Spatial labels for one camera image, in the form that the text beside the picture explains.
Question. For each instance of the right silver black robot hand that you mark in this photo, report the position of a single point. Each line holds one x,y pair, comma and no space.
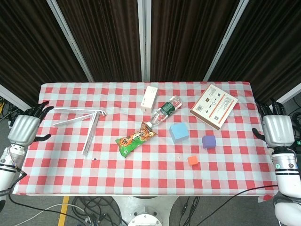
278,129

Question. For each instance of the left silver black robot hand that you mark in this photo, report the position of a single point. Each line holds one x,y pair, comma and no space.
23,128

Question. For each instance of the purple foam cube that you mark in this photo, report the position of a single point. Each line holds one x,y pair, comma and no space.
209,142

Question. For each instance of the small orange foam cube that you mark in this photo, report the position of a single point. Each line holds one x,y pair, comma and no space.
192,160

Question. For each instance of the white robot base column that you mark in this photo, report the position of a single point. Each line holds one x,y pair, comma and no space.
143,209

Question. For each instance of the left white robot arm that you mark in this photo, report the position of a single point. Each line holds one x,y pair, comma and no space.
8,164

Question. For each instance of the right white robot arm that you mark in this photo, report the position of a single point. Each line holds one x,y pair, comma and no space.
287,176

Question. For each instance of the flat white orange product box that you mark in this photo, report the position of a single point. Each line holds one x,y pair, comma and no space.
214,106

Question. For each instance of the dark brown curtain panel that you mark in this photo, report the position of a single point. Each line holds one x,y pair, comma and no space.
268,47
28,47
188,40
105,40

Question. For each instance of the large blue foam cube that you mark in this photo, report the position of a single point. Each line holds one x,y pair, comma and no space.
179,133

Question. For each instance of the green orange snack bag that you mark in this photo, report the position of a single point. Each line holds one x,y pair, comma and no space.
134,140

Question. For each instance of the clear plastic water bottle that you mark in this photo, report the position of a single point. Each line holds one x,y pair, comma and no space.
164,110

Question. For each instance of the small white carton box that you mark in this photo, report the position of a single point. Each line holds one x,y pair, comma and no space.
149,99

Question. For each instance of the red white checkered tablecloth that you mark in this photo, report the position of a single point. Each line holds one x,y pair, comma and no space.
145,174

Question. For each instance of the white partition frame post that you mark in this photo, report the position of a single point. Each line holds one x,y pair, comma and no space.
14,95
70,42
290,93
144,40
225,42

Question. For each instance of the white metal folding bracket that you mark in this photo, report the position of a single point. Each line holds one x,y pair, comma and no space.
90,135

